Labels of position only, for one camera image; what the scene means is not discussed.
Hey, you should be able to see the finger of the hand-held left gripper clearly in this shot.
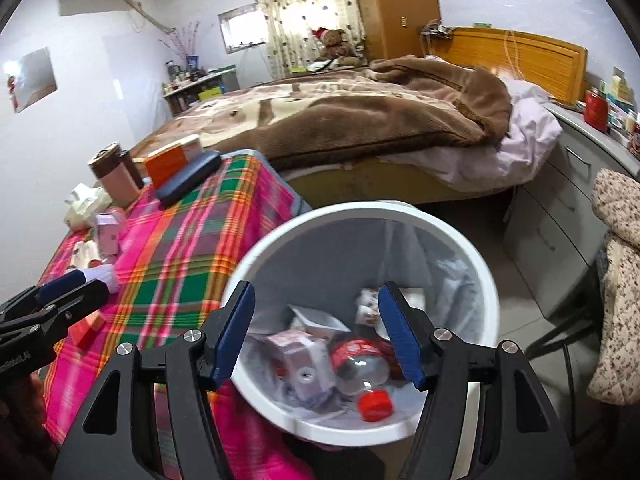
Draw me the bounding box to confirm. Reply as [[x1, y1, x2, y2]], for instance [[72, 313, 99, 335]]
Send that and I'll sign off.
[[0, 280, 111, 356], [0, 269, 85, 323]]

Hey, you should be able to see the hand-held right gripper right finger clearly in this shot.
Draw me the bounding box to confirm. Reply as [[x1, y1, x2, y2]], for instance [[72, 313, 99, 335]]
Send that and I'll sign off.
[[377, 281, 571, 480]]

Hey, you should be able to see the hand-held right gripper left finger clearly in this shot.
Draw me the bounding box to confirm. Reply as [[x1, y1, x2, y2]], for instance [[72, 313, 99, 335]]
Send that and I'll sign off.
[[50, 281, 257, 480]]

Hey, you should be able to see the red box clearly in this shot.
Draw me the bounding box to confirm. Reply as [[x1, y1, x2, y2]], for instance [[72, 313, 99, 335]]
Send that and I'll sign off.
[[70, 310, 108, 348]]

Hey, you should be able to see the large white foam sleeve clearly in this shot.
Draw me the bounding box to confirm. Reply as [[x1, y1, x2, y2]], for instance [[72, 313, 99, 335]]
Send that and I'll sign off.
[[80, 265, 121, 295]]

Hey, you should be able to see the patterned paper cup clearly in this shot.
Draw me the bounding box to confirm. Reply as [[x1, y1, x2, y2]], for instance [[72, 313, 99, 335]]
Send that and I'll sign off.
[[355, 287, 401, 343]]

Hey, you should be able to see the clear plastic bottle red cap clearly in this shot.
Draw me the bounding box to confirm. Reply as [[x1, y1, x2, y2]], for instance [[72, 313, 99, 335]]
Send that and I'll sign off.
[[330, 337, 406, 423]]

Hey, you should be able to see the pink box with hole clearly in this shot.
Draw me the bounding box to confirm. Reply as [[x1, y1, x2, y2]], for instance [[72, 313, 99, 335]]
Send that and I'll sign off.
[[265, 330, 337, 406]]

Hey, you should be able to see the pale purple white box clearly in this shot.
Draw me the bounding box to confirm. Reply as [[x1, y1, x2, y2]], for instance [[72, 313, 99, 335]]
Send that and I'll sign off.
[[94, 211, 126, 257]]

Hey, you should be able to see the clear bin liner bag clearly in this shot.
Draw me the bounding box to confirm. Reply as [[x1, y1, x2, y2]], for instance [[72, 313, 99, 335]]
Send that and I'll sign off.
[[400, 220, 488, 321]]

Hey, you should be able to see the white yogurt cup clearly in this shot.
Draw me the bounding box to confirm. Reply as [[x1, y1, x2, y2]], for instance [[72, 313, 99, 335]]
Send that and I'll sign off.
[[289, 305, 352, 343]]

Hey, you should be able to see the white trash bin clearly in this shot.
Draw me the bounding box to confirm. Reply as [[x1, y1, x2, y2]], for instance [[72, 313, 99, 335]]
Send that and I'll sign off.
[[220, 201, 501, 448]]

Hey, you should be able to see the tissue pack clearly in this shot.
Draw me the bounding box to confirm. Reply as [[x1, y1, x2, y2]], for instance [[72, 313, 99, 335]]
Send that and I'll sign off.
[[62, 182, 113, 231]]

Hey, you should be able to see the plaid tablecloth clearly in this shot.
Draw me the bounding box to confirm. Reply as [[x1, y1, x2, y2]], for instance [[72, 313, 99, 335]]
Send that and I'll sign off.
[[37, 152, 321, 480]]

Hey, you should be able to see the brown tumbler mug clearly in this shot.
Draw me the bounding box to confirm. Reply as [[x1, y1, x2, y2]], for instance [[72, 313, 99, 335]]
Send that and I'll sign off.
[[87, 142, 146, 209]]

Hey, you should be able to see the dark blue glasses case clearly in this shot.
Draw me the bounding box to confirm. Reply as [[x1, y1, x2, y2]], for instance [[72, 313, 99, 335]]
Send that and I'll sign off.
[[156, 151, 222, 207]]

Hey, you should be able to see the black metal chair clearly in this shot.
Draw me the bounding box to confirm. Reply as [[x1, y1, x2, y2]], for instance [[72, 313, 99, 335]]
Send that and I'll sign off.
[[525, 250, 616, 451]]

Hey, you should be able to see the orange white box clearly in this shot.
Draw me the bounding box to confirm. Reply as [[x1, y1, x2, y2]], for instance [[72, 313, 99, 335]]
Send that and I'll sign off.
[[144, 135, 202, 188]]

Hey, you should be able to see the grey drawer cabinet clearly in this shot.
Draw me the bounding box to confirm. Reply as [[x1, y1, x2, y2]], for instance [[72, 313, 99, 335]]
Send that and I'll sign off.
[[502, 102, 640, 321]]

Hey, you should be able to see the beige patterned blanket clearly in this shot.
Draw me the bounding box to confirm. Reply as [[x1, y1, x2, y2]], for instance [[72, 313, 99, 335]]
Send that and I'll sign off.
[[132, 62, 451, 161]]

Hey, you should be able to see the brown fleece blanket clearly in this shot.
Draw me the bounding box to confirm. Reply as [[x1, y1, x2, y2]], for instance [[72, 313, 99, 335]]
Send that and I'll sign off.
[[235, 55, 512, 171]]

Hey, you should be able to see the floral quilted coat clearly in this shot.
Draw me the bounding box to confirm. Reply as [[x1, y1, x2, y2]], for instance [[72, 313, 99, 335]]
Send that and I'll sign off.
[[586, 167, 640, 406]]

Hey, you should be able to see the cluttered side desk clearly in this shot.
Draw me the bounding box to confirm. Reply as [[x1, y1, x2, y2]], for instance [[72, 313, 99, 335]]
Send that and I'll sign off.
[[162, 67, 238, 116]]

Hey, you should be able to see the pale pink bedsheet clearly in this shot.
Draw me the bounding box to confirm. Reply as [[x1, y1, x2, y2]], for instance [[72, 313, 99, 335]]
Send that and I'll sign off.
[[395, 77, 563, 191]]

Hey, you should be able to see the vase with branches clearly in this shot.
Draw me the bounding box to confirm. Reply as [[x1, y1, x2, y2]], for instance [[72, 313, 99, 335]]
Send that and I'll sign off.
[[160, 22, 201, 68]]

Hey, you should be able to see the air conditioner pipe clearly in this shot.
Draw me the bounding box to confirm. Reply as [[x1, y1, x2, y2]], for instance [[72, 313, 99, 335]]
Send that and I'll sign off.
[[122, 0, 176, 33]]

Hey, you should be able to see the brown teddy bear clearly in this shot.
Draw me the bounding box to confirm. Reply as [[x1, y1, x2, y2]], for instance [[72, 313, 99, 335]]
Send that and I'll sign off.
[[312, 27, 363, 68]]

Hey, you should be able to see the red jar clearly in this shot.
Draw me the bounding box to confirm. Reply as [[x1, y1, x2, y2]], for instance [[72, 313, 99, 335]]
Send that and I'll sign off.
[[584, 87, 610, 133]]

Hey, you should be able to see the small window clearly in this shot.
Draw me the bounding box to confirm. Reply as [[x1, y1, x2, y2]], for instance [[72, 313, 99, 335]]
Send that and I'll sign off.
[[217, 2, 266, 56]]

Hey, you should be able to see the power strip with chargers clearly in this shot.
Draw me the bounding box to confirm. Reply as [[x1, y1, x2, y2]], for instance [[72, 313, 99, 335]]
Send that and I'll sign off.
[[420, 20, 453, 41]]

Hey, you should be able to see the wooden bed headboard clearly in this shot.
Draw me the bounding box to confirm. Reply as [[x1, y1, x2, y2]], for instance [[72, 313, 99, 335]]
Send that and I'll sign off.
[[435, 27, 588, 106]]

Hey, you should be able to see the group of boxes and bottles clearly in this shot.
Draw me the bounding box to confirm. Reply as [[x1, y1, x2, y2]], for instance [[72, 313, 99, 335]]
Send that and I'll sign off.
[[607, 67, 640, 161]]

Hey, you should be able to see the patterned window curtain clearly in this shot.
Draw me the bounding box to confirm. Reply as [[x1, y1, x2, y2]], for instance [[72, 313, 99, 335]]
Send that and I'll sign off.
[[248, 0, 366, 78]]

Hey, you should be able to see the wooden wardrobe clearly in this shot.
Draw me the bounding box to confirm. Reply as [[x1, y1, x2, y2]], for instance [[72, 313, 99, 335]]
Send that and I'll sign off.
[[347, 0, 443, 61]]

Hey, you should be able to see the silver wall mirror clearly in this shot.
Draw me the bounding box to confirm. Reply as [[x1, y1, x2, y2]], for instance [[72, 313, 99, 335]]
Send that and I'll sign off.
[[4, 47, 58, 113]]

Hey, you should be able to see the orange cable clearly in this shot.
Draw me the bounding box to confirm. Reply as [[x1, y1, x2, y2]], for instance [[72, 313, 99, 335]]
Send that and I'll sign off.
[[502, 30, 521, 81]]

